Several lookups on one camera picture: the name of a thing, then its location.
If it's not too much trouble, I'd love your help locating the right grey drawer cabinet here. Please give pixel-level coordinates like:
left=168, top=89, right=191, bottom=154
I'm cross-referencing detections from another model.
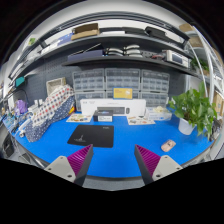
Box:
left=141, top=70, right=170, bottom=107

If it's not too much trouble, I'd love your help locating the yellow card box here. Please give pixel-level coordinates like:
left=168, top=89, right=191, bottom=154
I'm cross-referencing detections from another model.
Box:
left=113, top=88, right=133, bottom=99

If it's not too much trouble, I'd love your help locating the patterned cloth cover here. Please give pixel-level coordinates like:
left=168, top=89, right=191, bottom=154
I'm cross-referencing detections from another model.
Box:
left=25, top=84, right=75, bottom=142

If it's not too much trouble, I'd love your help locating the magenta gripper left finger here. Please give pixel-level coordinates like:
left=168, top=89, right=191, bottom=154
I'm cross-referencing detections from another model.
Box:
left=45, top=144, right=93, bottom=186

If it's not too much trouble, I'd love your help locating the green potted plant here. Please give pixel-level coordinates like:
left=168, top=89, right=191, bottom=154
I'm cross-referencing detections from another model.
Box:
left=169, top=82, right=217, bottom=139

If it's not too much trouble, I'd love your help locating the purple bag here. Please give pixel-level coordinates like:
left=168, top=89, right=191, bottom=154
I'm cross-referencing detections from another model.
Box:
left=15, top=100, right=27, bottom=115

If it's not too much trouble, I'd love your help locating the white wicker basket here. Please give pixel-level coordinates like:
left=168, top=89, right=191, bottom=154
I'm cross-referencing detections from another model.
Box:
left=46, top=77, right=66, bottom=95

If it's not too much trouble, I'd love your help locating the left grey drawer cabinet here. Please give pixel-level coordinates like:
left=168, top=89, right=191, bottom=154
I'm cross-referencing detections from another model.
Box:
left=72, top=69, right=105, bottom=111

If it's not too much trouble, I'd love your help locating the small black box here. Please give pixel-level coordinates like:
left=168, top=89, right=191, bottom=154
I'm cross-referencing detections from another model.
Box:
left=93, top=110, right=113, bottom=122

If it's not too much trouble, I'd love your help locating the pink computer mouse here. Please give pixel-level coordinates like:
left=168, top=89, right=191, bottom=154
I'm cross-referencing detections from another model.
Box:
left=161, top=140, right=176, bottom=152

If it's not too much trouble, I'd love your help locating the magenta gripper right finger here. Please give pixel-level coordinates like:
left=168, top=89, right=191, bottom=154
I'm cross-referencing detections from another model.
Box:
left=134, top=145, right=182, bottom=185

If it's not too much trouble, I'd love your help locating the grey drawer cabinet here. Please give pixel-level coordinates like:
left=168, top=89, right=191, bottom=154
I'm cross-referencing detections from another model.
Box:
left=72, top=69, right=105, bottom=111
left=141, top=70, right=170, bottom=107
left=105, top=68, right=140, bottom=99

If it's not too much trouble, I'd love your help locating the middle grey drawer cabinet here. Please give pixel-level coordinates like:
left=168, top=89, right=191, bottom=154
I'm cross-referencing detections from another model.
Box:
left=105, top=68, right=140, bottom=99

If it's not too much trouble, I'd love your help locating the left picture card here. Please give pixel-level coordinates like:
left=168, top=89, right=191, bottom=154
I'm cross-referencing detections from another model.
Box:
left=67, top=114, right=92, bottom=123

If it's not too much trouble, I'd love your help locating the white keyboard box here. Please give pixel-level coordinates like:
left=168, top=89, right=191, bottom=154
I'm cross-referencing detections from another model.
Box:
left=80, top=98, right=146, bottom=116

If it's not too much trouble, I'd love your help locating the blue table mat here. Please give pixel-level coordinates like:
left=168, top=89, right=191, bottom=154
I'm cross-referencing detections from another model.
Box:
left=16, top=116, right=211, bottom=178

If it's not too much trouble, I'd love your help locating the white device on shelf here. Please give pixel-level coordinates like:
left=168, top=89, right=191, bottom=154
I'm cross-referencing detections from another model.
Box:
left=163, top=50, right=189, bottom=68

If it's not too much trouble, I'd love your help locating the right picture card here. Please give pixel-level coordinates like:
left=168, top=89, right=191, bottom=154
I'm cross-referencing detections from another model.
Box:
left=127, top=116, right=154, bottom=125

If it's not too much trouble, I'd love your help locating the picture card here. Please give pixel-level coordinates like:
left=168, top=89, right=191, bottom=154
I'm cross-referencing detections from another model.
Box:
left=127, top=116, right=154, bottom=125
left=67, top=114, right=92, bottom=123

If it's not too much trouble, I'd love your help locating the black mouse pad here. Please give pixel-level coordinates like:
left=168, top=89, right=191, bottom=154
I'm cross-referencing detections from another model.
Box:
left=67, top=125, right=114, bottom=148

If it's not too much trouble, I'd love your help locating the cardboard box on shelf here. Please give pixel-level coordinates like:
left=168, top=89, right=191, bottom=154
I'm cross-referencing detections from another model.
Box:
left=71, top=23, right=100, bottom=40

